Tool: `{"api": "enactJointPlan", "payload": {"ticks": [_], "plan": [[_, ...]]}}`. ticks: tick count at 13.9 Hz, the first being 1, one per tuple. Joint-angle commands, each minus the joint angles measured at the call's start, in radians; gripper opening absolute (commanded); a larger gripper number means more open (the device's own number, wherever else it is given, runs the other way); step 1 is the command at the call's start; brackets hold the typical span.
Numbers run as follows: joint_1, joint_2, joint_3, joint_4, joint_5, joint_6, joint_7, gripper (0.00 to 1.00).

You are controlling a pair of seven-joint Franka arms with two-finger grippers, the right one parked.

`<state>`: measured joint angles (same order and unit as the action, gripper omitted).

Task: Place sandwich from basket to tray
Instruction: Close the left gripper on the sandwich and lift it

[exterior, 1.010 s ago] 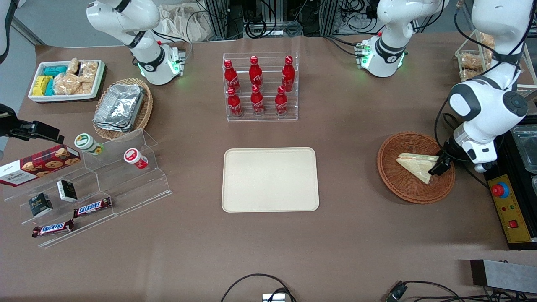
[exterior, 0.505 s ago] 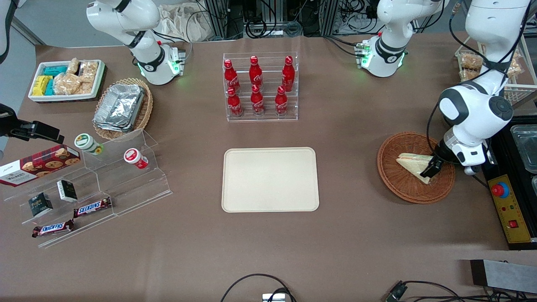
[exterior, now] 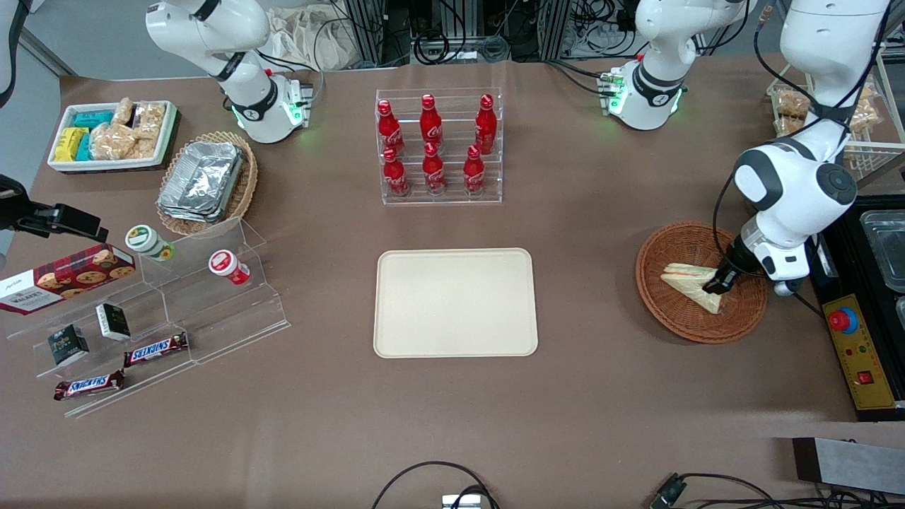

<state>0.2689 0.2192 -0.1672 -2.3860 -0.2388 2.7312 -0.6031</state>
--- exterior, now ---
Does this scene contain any green lid yogurt cup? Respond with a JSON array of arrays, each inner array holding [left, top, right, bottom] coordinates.
[[125, 224, 175, 262]]

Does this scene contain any black coiled cable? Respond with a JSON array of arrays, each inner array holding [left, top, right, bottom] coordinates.
[[414, 27, 455, 66]]

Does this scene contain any steel pan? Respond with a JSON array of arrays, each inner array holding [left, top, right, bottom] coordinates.
[[859, 210, 905, 294]]

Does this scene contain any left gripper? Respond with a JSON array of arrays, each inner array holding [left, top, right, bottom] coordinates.
[[705, 216, 812, 296]]

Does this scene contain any aluminium foil container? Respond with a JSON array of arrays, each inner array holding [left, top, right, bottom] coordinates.
[[157, 141, 245, 223]]

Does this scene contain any dark box white side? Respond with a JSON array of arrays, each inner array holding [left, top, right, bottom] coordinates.
[[95, 303, 132, 342]]

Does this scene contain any clear acrylic step stand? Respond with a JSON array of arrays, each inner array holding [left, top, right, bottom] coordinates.
[[138, 216, 291, 366], [6, 269, 197, 419]]

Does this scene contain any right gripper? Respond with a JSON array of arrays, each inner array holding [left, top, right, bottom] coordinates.
[[0, 175, 108, 242]]

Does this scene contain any beige cloth bag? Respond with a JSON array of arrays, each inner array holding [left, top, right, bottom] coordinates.
[[265, 6, 354, 71]]

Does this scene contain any aluminium frame post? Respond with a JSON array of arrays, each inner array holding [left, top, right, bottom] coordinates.
[[539, 0, 573, 62], [345, 0, 387, 66]]

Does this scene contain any red lid yogurt cup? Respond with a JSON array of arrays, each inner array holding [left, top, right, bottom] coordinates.
[[208, 249, 250, 286]]

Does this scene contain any beige plastic tray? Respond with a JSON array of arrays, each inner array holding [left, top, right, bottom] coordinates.
[[373, 247, 539, 359]]

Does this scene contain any grey metal block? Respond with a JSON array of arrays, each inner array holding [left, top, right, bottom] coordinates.
[[792, 437, 905, 496]]

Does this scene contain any red cola bottle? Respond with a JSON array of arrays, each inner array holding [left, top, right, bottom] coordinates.
[[463, 145, 486, 195], [383, 147, 409, 197], [377, 99, 405, 156], [420, 93, 443, 146], [423, 143, 446, 195], [475, 93, 498, 155]]

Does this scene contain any dark box gold print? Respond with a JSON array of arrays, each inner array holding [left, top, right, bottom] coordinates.
[[47, 324, 91, 367]]

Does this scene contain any triangle sandwich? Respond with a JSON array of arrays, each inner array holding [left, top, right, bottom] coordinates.
[[660, 263, 723, 315]]

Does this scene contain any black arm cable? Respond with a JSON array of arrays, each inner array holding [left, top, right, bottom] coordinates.
[[713, 0, 893, 273]]

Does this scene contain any white wire basket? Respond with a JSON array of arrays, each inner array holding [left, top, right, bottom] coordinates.
[[767, 41, 905, 188]]

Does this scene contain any black base cable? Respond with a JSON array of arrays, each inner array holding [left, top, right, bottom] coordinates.
[[543, 59, 617, 97], [256, 48, 325, 107]]

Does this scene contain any black yellow control box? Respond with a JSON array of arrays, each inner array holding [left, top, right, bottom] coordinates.
[[806, 194, 905, 423]]

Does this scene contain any brown round wicker basket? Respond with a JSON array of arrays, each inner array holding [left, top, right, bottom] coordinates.
[[635, 222, 769, 345]]

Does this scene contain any light oval wicker basket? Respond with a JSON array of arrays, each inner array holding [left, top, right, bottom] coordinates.
[[156, 131, 259, 236]]

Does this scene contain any red tartan cookie box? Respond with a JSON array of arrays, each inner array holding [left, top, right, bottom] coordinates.
[[0, 243, 136, 315]]

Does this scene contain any yellow snack packet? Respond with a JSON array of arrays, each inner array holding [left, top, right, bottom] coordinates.
[[54, 127, 89, 162]]

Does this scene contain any black connector with cable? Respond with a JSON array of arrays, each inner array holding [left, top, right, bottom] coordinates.
[[649, 472, 905, 509]]

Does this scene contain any black looped cable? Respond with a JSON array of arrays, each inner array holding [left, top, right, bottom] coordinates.
[[371, 461, 499, 509]]

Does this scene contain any clear acrylic bottle rack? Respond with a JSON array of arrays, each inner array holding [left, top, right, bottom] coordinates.
[[375, 87, 504, 207]]

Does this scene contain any brown Snickers bar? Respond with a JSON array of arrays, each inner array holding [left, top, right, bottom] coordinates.
[[124, 332, 189, 368], [54, 369, 126, 402]]

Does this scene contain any white rectangular snack tray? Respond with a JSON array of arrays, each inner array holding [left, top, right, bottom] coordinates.
[[47, 100, 179, 174]]

